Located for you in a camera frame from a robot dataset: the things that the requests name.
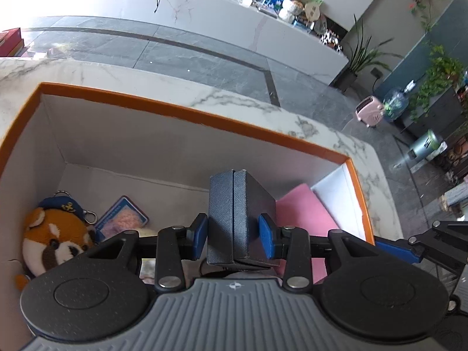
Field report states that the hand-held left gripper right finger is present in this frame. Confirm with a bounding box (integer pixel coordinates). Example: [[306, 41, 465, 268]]
[[258, 214, 381, 294]]

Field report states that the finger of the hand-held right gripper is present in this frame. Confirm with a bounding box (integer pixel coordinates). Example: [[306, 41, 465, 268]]
[[376, 220, 468, 276], [448, 276, 468, 317]]

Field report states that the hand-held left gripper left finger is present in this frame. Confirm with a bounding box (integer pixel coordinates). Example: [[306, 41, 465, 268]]
[[86, 213, 210, 294]]

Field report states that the dark grey gift box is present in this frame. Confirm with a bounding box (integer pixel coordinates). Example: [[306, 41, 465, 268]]
[[207, 169, 278, 272]]

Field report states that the pink card album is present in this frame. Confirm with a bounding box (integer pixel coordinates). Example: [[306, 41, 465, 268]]
[[274, 183, 340, 286]]

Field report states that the blue framed photo card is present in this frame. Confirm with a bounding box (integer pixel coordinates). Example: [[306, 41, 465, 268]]
[[96, 195, 150, 242]]

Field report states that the orange cardboard box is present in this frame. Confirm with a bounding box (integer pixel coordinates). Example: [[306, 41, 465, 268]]
[[0, 82, 376, 351]]

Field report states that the red panda plush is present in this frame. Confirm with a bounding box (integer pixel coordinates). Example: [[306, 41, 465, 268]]
[[15, 190, 97, 289]]

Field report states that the silver trash can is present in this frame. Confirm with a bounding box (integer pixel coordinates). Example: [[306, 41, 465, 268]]
[[407, 130, 441, 161]]

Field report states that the pink space heater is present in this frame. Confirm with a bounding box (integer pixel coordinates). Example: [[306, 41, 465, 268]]
[[355, 96, 385, 128]]

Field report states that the blue water jug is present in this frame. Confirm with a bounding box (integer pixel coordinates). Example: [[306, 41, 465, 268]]
[[382, 80, 417, 123]]

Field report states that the trailing pothos plant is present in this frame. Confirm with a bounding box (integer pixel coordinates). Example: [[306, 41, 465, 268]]
[[407, 44, 467, 123]]

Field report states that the long-leaf potted plant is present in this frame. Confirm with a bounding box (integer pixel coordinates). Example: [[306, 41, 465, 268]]
[[331, 15, 403, 92]]

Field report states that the black and white figurine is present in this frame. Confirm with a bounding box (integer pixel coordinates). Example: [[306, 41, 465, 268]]
[[320, 31, 344, 52]]

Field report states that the white marble tv cabinet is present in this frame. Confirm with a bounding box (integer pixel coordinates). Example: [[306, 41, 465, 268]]
[[0, 0, 348, 88]]

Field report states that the teddy bear in pot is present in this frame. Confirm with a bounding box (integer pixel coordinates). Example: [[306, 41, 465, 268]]
[[278, 0, 304, 24]]

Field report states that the red flat box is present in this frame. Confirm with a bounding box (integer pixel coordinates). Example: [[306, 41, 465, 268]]
[[0, 27, 24, 57]]

